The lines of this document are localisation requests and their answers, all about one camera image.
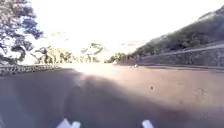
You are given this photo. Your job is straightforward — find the stone retaining wall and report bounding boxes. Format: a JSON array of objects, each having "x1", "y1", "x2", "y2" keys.
[{"x1": 128, "y1": 44, "x2": 224, "y2": 68}]

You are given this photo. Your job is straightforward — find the row of trees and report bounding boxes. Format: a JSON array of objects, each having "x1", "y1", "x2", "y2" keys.
[{"x1": 0, "y1": 0, "x2": 108, "y2": 66}]

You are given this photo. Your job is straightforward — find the robot's own part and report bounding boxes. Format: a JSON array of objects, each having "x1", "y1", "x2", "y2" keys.
[
  {"x1": 141, "y1": 119, "x2": 155, "y2": 128},
  {"x1": 70, "y1": 120, "x2": 82, "y2": 128}
]

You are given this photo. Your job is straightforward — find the grey asphalt road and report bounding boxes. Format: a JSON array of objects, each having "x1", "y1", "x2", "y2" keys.
[{"x1": 0, "y1": 62, "x2": 224, "y2": 128}]

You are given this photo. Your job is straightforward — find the bushy hillside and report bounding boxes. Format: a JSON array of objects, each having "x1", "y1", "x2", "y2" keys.
[{"x1": 106, "y1": 4, "x2": 224, "y2": 64}]

